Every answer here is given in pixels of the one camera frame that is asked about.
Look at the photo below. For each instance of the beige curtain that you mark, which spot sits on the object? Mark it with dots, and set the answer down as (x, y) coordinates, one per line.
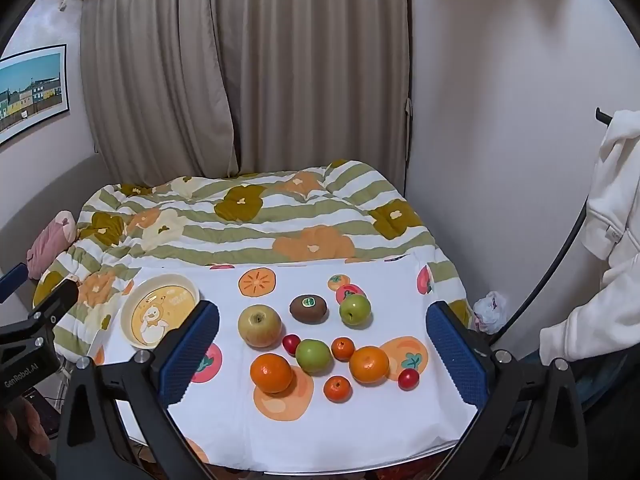
(175, 60)

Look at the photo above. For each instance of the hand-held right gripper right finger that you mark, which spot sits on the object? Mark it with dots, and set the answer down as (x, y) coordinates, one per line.
(457, 360)

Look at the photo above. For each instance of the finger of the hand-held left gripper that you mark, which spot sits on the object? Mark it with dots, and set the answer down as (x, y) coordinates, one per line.
(55, 300)
(12, 280)

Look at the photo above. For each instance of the brown kiwi with sticker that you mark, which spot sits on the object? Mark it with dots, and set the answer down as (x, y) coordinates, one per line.
(307, 310)

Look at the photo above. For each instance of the wall poster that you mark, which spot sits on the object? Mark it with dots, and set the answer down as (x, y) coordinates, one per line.
(30, 90)

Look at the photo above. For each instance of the pink plush toy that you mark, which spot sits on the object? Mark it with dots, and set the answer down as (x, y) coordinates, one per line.
(47, 245)

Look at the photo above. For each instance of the small tangerine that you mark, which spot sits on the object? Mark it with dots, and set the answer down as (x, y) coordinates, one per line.
(343, 349)
(337, 389)

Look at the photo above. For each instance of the green apple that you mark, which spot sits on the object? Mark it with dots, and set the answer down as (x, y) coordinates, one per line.
(355, 310)
(313, 356)

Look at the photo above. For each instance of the cream plate with duck print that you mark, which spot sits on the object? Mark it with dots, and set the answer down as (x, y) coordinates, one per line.
(150, 310)

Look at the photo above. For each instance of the black rack pole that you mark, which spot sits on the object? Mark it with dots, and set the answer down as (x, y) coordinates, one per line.
(602, 116)

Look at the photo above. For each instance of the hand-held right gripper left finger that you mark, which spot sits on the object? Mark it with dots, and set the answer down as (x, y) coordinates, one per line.
(192, 355)

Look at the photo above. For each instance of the white hooded jacket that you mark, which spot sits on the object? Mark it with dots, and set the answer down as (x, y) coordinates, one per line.
(615, 210)

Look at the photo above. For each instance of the yellow-red apple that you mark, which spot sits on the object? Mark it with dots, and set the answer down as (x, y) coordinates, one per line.
(259, 327)

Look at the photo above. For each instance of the white fruit-print cloth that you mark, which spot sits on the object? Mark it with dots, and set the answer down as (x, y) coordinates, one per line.
(380, 425)

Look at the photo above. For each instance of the person's left hand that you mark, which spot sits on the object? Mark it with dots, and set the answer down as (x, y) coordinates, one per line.
(27, 422)

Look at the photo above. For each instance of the white plastic bag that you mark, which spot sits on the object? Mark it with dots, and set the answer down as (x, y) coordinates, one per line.
(490, 310)

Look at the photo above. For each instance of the large orange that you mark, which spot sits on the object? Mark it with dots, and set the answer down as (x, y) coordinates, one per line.
(270, 372)
(369, 365)

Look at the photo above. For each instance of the red cherry tomato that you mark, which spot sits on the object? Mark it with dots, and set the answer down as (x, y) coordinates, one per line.
(408, 379)
(291, 344)

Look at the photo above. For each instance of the striped floral blanket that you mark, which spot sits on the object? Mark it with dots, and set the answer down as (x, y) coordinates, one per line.
(300, 210)

